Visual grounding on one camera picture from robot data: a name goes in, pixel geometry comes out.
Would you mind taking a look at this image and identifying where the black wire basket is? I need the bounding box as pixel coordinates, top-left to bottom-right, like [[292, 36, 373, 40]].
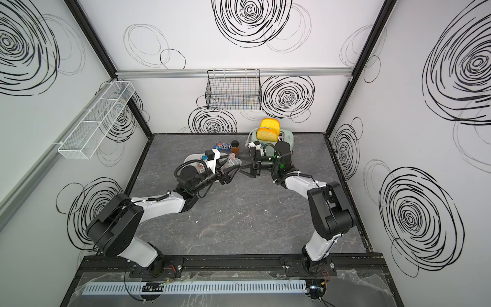
[[205, 69, 262, 110]]

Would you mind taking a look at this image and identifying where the white slotted cable duct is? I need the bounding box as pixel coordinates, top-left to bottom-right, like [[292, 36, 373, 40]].
[[82, 280, 308, 296]]

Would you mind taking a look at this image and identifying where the yellow toast slice front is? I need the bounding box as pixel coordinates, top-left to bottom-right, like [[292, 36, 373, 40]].
[[256, 127, 279, 142]]

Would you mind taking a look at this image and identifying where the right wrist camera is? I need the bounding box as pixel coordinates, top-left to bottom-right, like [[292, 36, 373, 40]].
[[248, 140, 263, 151]]

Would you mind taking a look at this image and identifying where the orange spice bottle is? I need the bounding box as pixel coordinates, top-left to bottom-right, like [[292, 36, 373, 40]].
[[231, 140, 240, 156]]

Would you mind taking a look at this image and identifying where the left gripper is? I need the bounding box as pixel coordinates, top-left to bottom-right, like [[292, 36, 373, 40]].
[[191, 155, 239, 196]]

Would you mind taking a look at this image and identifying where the yellow toast slice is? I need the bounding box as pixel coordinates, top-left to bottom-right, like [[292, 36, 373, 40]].
[[256, 127, 279, 142], [260, 118, 281, 134]]

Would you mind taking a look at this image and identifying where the mint green toaster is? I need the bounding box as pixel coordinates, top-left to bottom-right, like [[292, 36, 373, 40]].
[[245, 127, 294, 151]]

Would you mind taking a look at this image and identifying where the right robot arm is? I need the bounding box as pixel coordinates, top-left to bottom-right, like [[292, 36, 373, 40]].
[[239, 141, 357, 270]]

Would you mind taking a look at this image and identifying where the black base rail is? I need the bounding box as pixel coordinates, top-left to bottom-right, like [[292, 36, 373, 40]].
[[74, 253, 389, 280]]

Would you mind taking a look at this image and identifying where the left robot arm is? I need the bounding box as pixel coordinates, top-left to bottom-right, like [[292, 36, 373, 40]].
[[86, 150, 240, 277]]

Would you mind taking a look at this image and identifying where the white storage box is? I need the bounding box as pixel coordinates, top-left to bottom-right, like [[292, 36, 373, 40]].
[[184, 153, 212, 177]]

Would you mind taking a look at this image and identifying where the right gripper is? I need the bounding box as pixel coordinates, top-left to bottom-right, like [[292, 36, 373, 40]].
[[237, 149, 281, 179]]

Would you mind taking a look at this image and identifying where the blue candy packet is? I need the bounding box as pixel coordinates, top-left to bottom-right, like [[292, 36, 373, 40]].
[[214, 142, 232, 151]]

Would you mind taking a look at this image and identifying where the yellow toast slice back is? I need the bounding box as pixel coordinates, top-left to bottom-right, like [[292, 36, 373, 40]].
[[260, 118, 281, 134]]

